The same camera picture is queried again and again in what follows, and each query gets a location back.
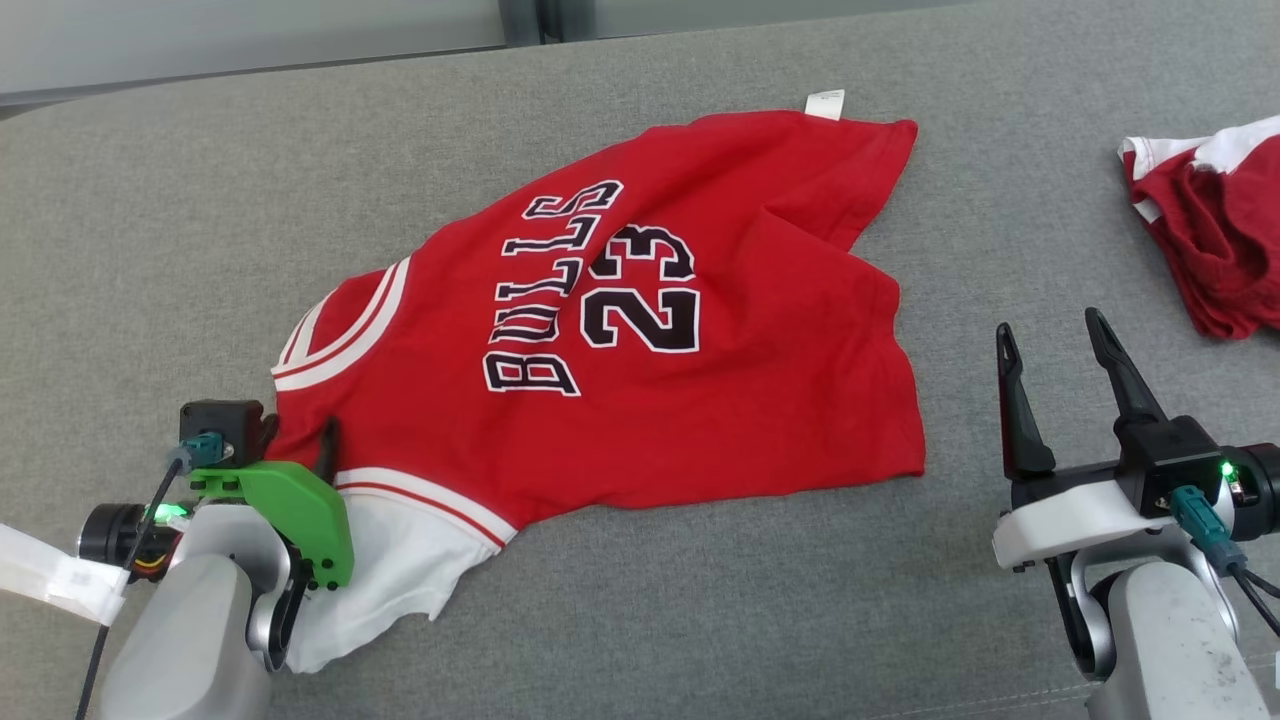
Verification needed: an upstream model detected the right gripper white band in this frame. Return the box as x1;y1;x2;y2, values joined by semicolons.
992;307;1280;572

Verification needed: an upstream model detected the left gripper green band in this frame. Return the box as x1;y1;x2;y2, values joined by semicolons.
78;413;356;593

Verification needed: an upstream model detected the red shorts white trim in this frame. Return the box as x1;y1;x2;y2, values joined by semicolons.
1118;113;1280;341

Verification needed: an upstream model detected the red Bulls 23 jersey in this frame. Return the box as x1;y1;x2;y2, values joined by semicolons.
270;88;926;674

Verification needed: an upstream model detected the white paper cable tag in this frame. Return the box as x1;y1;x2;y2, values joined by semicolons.
0;522;129;627

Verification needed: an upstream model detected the grey metal double post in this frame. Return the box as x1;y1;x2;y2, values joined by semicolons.
497;0;566;46

